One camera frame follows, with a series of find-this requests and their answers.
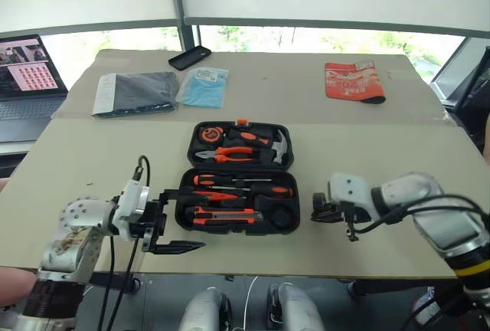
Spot orange tester pen screwdriver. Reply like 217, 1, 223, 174
191, 190, 242, 202

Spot silver rounded robot leg cover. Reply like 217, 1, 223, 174
266, 282, 325, 331
177, 288, 233, 331

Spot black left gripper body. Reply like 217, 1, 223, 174
129, 188, 170, 254

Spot black phone case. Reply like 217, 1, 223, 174
168, 44, 213, 71

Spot large orange black screwdriver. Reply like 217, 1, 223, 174
207, 182, 296, 200

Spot thin white cable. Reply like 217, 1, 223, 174
242, 276, 259, 331

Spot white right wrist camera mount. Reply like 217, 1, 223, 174
328, 172, 378, 221

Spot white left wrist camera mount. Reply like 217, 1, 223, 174
112, 179, 151, 241

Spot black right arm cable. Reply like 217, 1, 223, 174
355, 192, 490, 233

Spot dark folded cloth in bag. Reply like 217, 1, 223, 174
91, 71, 179, 120

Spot open grey laptop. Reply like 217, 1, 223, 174
0, 33, 70, 145

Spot orange black tape measure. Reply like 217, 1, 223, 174
199, 125, 225, 144

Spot pink rounded blurry object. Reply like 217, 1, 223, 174
0, 265, 38, 309

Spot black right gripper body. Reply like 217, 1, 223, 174
332, 202, 361, 243

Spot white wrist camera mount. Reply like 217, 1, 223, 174
112, 179, 151, 241
328, 172, 378, 221

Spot black tool case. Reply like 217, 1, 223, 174
174, 117, 302, 237

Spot light blue plastic packet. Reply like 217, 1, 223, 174
174, 67, 231, 110

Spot grey window frame post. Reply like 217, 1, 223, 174
165, 0, 202, 51

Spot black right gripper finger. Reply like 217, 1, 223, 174
310, 211, 345, 224
311, 201, 338, 214

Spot orange printed pouch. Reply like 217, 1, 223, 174
324, 60, 387, 106

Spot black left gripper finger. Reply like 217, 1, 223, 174
166, 188, 204, 199
154, 240, 207, 256

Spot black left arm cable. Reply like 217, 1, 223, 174
95, 154, 152, 331

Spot pliers with orange handles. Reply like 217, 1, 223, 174
194, 146, 255, 164

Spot black table leg bar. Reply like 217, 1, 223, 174
89, 270, 141, 296
345, 278, 430, 302

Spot orange black utility knife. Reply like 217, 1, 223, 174
185, 205, 266, 228

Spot small orange black screwdriver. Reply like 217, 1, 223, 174
191, 172, 274, 188

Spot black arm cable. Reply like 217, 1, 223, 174
355, 192, 490, 233
95, 154, 152, 331

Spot claw hammer orange black handle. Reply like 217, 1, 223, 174
229, 128, 290, 166

